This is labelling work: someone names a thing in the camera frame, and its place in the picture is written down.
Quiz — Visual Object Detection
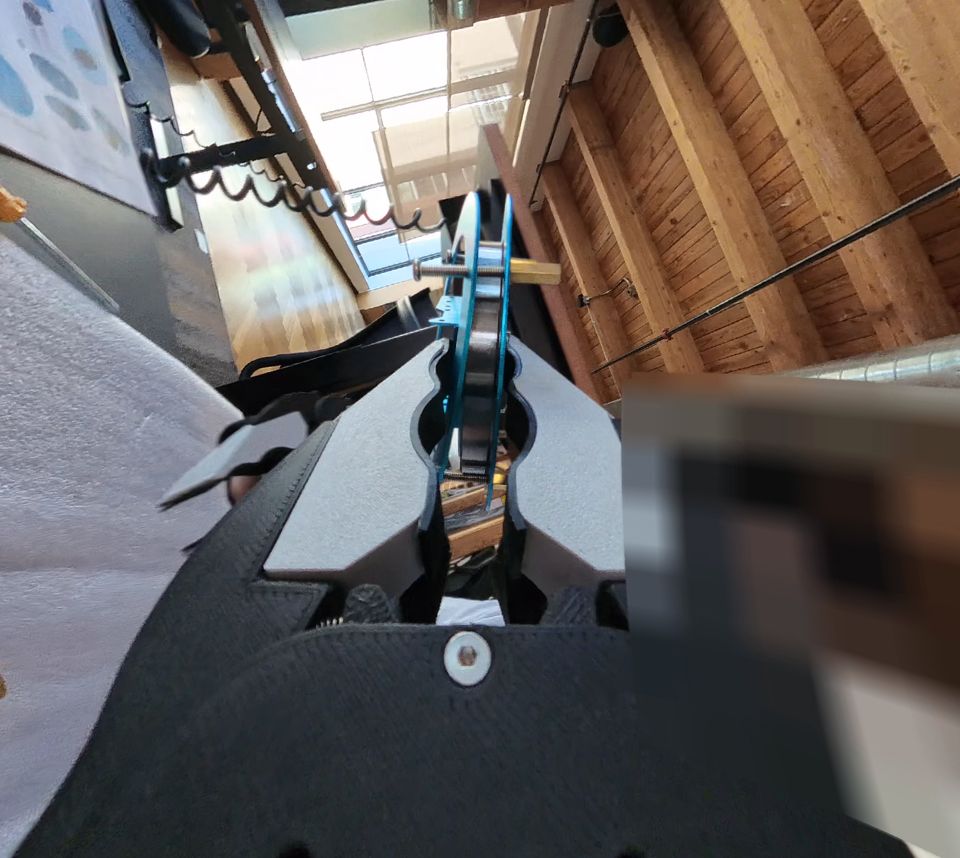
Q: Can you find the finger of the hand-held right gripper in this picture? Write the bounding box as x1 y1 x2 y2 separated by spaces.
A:
245 393 358 442
158 408 325 511

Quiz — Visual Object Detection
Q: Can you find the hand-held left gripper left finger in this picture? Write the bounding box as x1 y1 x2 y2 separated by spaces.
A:
261 338 451 604

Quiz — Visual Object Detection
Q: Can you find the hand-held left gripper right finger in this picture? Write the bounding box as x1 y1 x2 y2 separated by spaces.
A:
504 341 628 604

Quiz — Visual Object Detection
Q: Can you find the blue round metal base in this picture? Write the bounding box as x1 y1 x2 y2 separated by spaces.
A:
432 189 520 481

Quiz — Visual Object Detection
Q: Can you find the brass standoff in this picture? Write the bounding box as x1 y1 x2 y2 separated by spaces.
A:
413 254 565 287

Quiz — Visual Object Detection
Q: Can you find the white foam sheet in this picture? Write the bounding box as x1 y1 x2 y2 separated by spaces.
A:
0 236 250 814

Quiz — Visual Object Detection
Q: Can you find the large window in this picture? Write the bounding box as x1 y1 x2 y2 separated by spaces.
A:
282 15 523 277

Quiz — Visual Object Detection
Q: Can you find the printed instruction booklet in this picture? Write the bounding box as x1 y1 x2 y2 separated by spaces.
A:
0 0 160 218

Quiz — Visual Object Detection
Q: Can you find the black coiled cable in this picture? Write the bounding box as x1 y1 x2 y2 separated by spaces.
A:
141 120 451 238

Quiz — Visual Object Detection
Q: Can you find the orange handled screwdriver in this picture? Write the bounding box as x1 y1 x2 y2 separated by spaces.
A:
0 188 121 316

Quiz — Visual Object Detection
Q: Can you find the silver ceiling duct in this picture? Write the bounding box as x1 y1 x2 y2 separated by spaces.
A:
777 336 960 388

